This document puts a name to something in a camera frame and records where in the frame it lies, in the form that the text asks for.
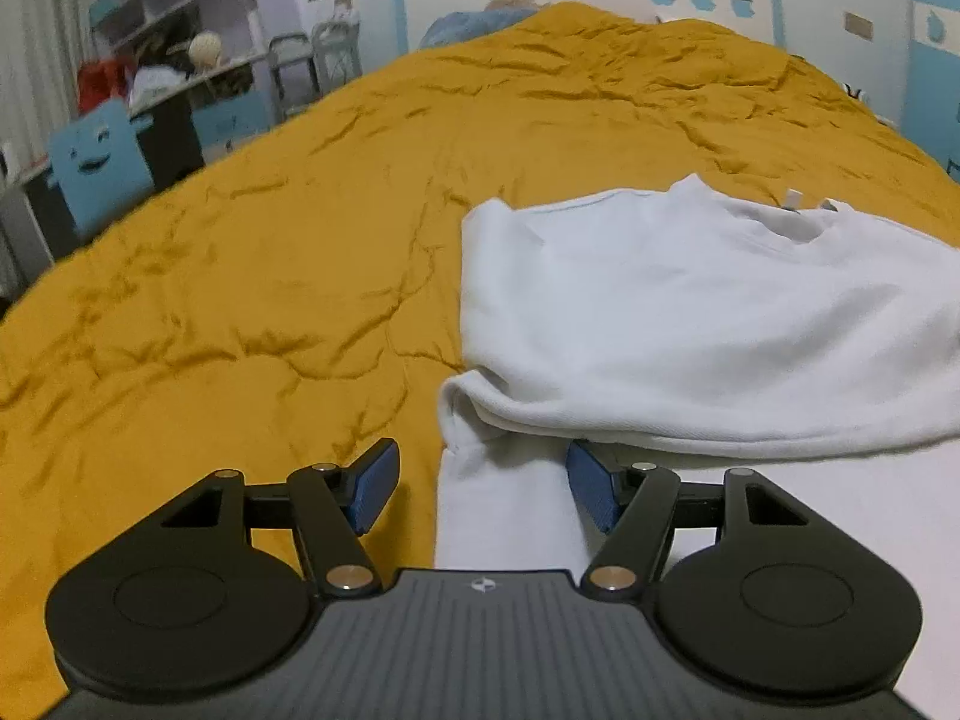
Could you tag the grey folding chair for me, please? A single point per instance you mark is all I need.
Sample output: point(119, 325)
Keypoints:
point(306, 67)

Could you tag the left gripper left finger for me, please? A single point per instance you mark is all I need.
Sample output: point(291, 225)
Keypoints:
point(333, 507)

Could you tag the blue white wardrobe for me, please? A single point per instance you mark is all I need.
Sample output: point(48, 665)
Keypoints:
point(930, 115)

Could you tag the white long-sleeve sweatshirt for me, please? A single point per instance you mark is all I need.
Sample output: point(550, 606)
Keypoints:
point(820, 346)

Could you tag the cream round ball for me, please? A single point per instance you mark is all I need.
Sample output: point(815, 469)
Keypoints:
point(205, 51)

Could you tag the red bag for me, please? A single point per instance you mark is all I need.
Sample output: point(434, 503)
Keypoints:
point(102, 80)

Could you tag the white bedside table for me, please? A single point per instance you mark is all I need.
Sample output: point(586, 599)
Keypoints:
point(859, 95)

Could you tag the blue pillow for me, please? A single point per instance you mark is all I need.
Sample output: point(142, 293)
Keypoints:
point(462, 26)

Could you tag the blue smiley-face chair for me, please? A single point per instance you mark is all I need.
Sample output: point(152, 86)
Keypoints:
point(99, 166)

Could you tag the desk with shelf unit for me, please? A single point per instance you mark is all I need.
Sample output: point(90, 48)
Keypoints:
point(194, 116)

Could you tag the mustard yellow quilted bedspread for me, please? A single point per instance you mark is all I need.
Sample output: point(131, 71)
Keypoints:
point(300, 299)

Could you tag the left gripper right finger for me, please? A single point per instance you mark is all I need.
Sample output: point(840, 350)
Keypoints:
point(633, 506)

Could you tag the beige wall switch plate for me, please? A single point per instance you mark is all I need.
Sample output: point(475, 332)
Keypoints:
point(858, 25)

